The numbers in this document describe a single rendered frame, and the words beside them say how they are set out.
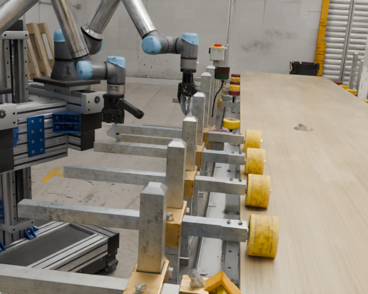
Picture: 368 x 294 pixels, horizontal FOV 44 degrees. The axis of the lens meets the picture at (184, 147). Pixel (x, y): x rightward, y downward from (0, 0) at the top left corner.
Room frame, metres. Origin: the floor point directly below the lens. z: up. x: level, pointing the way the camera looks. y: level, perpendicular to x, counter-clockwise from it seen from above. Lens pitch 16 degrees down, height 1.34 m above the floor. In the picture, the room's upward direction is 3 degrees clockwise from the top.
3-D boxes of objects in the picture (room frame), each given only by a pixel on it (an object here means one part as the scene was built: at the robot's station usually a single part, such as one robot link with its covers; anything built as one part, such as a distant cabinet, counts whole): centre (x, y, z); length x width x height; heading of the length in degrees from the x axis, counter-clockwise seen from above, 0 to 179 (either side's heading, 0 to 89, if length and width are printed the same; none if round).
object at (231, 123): (2.06, -0.21, 0.85); 0.08 x 0.08 x 0.11
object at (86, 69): (1.84, 0.39, 1.12); 0.11 x 0.11 x 0.08; 26
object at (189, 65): (2.03, 0.00, 1.15); 0.08 x 0.08 x 0.05
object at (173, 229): (0.85, 0.02, 0.95); 0.14 x 0.06 x 0.05; 174
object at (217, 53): (2.37, -0.14, 1.18); 0.07 x 0.07 x 0.08; 84
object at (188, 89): (2.02, 0.00, 1.07); 0.09 x 0.08 x 0.12; 174
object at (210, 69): (1.87, -0.09, 0.93); 0.04 x 0.04 x 0.48; 84
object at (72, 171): (1.09, 0.05, 0.95); 0.50 x 0.04 x 0.04; 84
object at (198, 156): (1.35, -0.04, 0.95); 0.14 x 0.06 x 0.05; 174
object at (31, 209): (0.84, 0.08, 0.95); 0.50 x 0.04 x 0.04; 84
